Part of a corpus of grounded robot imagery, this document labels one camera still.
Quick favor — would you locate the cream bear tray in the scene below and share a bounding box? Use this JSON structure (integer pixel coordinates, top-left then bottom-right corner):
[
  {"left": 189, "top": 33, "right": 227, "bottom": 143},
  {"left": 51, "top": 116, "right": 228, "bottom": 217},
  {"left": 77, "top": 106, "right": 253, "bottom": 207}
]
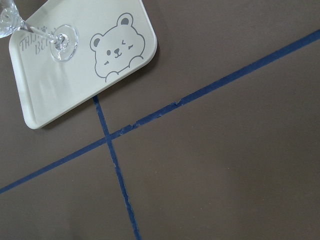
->
[{"left": 9, "top": 0, "right": 157, "bottom": 129}]

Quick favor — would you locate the clear wine glass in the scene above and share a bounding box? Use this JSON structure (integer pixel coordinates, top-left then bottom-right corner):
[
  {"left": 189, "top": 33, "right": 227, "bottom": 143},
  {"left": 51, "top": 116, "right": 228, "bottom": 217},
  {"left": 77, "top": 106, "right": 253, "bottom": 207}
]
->
[{"left": 0, "top": 0, "right": 79, "bottom": 62}]

